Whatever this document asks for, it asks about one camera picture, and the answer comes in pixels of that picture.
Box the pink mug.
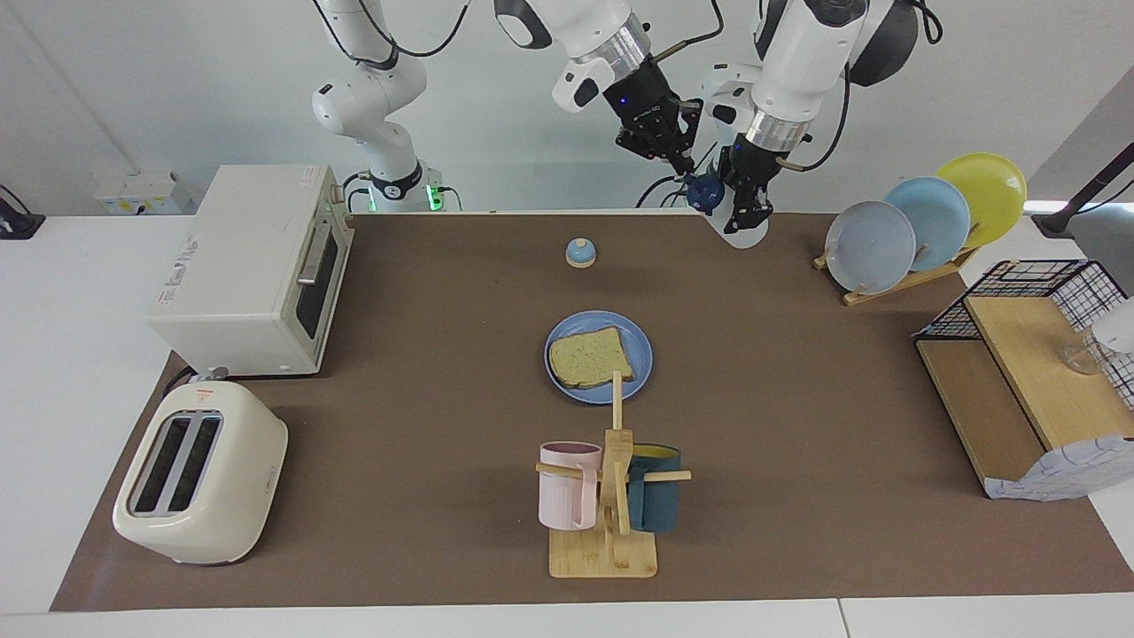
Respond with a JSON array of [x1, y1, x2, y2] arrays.
[[539, 441, 603, 531]]

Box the black right arm base cables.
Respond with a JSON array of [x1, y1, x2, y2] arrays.
[[341, 168, 462, 214]]

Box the wooden shelf with wire basket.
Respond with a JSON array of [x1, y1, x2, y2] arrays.
[[914, 259, 1134, 502]]

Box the black left arm base cables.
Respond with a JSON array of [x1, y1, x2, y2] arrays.
[[636, 146, 710, 210]]

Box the clear glass cup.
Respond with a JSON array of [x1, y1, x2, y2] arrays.
[[1059, 341, 1113, 377]]

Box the white wall socket box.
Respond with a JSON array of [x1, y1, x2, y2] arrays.
[[95, 171, 180, 215]]

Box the black arm base cables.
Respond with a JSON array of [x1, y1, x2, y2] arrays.
[[341, 168, 462, 214], [636, 146, 710, 210]]

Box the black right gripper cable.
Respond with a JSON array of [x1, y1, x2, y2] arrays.
[[359, 0, 726, 63]]

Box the white rounded object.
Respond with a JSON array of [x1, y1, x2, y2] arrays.
[[1091, 297, 1134, 355]]

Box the toasted bread slice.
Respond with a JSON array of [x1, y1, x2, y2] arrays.
[[548, 326, 635, 389]]

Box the wooden plate rack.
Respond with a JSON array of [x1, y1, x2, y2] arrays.
[[813, 244, 980, 307]]

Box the light blue plate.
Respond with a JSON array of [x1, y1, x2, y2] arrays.
[[884, 176, 973, 272]]

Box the cream two-slot toaster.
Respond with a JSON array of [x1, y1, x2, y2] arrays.
[[112, 379, 290, 566]]

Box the teal mug yellow inside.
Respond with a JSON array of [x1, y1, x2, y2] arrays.
[[627, 443, 683, 533]]

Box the white seasoning bottle navy cap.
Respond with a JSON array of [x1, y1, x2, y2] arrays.
[[687, 171, 770, 250]]

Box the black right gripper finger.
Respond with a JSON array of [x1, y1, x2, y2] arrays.
[[617, 133, 679, 167]]

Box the yellow plate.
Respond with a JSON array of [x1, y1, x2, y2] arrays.
[[936, 152, 1029, 249]]

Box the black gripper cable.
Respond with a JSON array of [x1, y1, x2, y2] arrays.
[[780, 0, 942, 172], [359, 0, 726, 63]]

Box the white toaster oven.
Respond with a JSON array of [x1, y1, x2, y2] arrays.
[[146, 164, 355, 377]]

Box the blue round plate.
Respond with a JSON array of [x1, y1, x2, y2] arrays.
[[543, 309, 654, 405]]

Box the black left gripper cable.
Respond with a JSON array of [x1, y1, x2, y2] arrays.
[[780, 0, 942, 172]]

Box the wooden mug rack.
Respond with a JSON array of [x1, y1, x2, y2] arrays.
[[535, 370, 692, 580]]

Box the brown table mat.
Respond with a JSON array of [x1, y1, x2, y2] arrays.
[[50, 211, 1134, 612]]

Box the grey-blue plate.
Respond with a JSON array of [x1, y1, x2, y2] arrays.
[[824, 200, 918, 295]]

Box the black clamp base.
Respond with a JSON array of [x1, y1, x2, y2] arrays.
[[0, 184, 45, 240]]

